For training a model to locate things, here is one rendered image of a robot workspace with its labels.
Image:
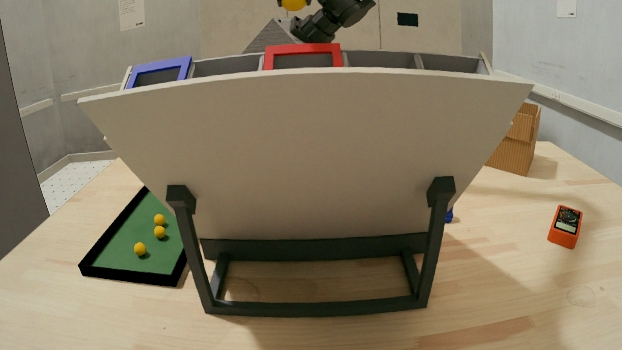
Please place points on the green tray with black rim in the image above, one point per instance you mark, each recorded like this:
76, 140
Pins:
135, 224

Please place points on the yellow marble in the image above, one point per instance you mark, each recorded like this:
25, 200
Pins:
293, 5
159, 232
159, 220
140, 249

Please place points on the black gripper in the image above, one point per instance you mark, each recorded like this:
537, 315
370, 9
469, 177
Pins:
308, 2

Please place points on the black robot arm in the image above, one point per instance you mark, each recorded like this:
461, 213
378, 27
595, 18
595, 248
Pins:
318, 28

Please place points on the white curved cover panel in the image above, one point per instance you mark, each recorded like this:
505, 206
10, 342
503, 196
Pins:
310, 162

